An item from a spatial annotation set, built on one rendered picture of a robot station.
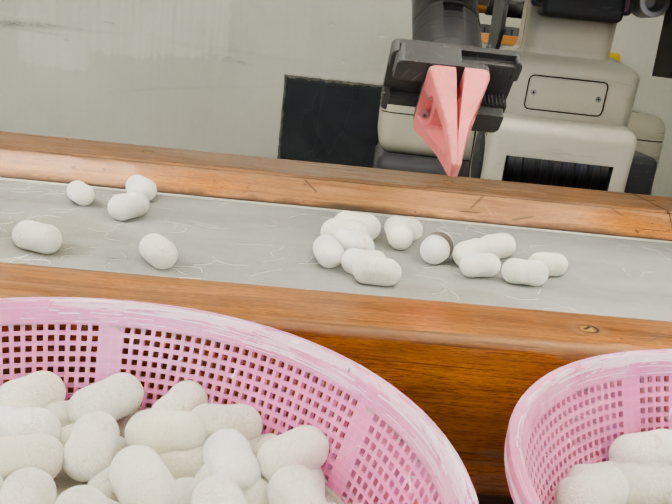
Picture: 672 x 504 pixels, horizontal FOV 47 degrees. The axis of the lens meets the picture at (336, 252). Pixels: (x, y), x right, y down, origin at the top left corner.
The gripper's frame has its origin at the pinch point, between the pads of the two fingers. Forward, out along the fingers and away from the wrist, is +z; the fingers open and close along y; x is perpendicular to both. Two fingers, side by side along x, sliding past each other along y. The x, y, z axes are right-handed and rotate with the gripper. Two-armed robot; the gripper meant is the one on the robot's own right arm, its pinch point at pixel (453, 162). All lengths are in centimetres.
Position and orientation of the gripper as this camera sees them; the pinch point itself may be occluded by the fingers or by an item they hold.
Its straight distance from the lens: 58.0
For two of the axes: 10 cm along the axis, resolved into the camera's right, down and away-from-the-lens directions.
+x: -1.1, 5.5, 8.3
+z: -0.4, 8.3, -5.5
